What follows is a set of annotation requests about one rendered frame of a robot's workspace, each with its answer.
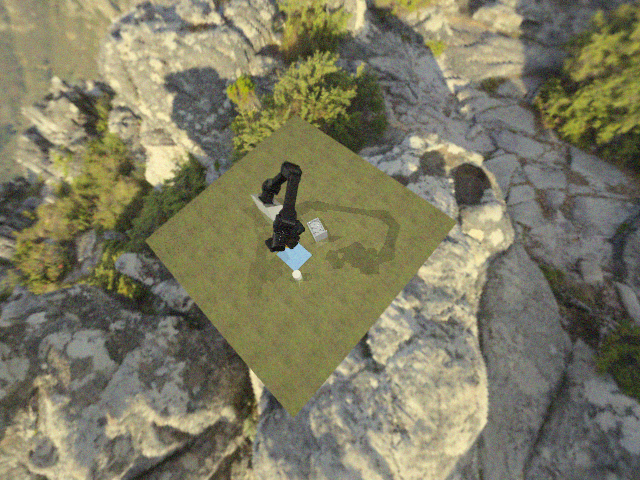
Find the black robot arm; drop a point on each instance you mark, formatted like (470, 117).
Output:
(287, 215)

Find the light blue square mat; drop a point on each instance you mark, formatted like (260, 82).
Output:
(295, 257)

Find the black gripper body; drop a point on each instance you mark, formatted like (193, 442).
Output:
(298, 229)

